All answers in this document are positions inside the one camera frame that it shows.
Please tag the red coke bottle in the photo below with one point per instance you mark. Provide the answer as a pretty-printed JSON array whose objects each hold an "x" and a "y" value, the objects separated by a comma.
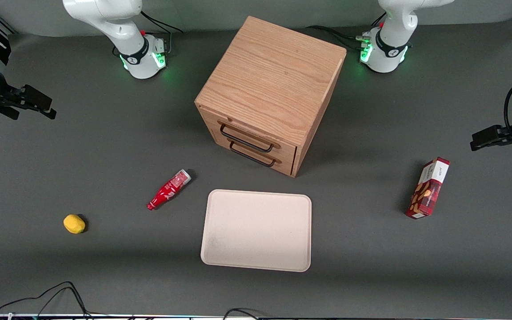
[{"x": 169, "y": 190}]

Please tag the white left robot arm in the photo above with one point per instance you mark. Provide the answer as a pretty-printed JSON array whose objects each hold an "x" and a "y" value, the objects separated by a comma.
[{"x": 394, "y": 26}]

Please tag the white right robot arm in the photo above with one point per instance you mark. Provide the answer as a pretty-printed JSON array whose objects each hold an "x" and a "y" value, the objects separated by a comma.
[{"x": 109, "y": 18}]

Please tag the beige plastic tray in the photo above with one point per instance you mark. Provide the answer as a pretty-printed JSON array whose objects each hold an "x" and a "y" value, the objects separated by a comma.
[{"x": 256, "y": 231}]

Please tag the red snack box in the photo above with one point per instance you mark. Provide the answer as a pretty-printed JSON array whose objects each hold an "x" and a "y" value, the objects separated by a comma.
[{"x": 429, "y": 189}]

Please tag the yellow lemon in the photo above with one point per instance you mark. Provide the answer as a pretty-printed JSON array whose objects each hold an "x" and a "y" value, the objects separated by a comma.
[{"x": 74, "y": 224}]

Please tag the wooden two-drawer cabinet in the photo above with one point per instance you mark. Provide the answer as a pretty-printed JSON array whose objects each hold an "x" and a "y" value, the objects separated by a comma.
[{"x": 278, "y": 75}]

